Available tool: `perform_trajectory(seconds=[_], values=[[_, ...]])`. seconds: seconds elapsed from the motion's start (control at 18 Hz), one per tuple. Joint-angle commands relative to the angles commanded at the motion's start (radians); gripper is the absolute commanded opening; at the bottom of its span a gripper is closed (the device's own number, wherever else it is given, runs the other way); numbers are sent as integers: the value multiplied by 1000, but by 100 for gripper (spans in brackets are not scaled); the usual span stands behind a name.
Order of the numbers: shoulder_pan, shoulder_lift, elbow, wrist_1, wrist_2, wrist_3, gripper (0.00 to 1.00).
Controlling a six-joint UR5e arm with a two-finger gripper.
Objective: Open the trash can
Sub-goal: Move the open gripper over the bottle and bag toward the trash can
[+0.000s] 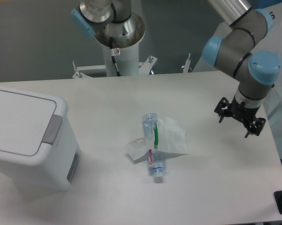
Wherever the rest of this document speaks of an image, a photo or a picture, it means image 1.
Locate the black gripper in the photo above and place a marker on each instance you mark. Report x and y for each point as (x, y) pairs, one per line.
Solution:
(245, 115)

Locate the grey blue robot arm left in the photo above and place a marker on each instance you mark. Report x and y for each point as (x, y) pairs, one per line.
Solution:
(231, 55)

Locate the white trash can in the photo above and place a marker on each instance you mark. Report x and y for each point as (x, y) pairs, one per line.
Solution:
(53, 165)

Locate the white trash can lid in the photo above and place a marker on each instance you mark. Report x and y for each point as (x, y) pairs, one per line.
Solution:
(24, 118)

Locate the clear plastic bag green stripe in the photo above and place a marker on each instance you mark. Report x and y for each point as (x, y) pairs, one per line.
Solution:
(169, 136)

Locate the clear plastic water bottle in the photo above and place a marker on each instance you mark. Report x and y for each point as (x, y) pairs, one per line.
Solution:
(155, 158)

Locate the small clear plastic package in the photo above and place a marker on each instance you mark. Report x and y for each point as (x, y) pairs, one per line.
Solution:
(137, 150)

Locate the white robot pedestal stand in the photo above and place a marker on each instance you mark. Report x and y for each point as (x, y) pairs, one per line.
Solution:
(122, 54)

